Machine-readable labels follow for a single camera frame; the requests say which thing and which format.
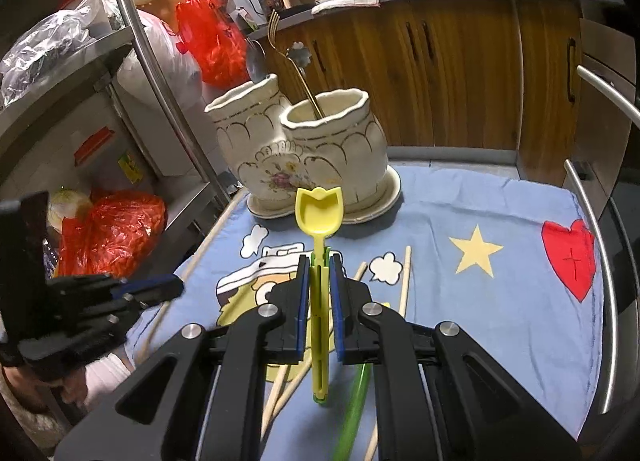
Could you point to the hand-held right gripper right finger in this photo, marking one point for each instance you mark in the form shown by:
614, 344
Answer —
338, 321

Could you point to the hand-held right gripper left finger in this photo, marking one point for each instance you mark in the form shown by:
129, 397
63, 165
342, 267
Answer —
301, 321

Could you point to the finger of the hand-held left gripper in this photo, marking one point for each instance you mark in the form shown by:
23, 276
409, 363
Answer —
115, 323
155, 287

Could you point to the yellow tulip plastic spoon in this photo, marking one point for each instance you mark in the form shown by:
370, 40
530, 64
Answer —
317, 216

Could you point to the white floral ceramic utensil holder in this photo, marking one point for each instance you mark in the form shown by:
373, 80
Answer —
350, 156

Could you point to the large silver spoon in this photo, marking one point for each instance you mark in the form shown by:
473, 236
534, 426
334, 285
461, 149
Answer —
255, 63

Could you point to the metal fork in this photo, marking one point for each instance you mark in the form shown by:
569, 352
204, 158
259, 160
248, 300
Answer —
273, 28

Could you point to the person's left hand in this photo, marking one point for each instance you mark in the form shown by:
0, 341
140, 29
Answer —
35, 391

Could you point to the red plastic bag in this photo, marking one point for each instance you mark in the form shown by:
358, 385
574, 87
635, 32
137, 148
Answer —
215, 51
120, 231

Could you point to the pale cabbage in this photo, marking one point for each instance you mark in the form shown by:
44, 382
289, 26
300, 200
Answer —
67, 206

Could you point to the white ceramic drip tray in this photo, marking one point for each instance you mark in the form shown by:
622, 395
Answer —
385, 201

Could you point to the blue cartoon printed cloth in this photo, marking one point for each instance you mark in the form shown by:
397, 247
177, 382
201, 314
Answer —
475, 341

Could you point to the plastic container red lid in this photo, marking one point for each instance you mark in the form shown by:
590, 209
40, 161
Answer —
95, 146

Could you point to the white plastic bag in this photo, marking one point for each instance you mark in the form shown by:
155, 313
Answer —
150, 71

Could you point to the clear plastic bag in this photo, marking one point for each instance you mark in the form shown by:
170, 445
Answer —
45, 46

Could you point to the stainless steel shelving rack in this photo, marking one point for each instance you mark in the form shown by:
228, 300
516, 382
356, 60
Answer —
150, 66

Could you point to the steel built-in oven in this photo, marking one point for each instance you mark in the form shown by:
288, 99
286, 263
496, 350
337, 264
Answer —
620, 241

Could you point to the white towel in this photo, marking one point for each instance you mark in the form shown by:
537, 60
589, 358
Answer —
350, 0

